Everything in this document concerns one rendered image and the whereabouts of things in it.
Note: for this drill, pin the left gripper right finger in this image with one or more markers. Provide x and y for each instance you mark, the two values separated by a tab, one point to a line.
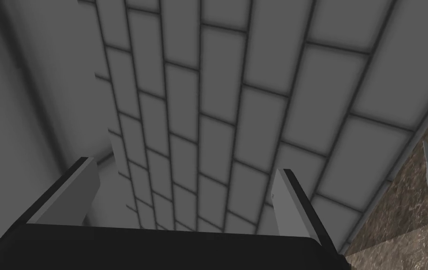
292	206

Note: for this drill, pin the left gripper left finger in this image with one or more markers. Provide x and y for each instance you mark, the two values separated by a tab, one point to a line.
67	197

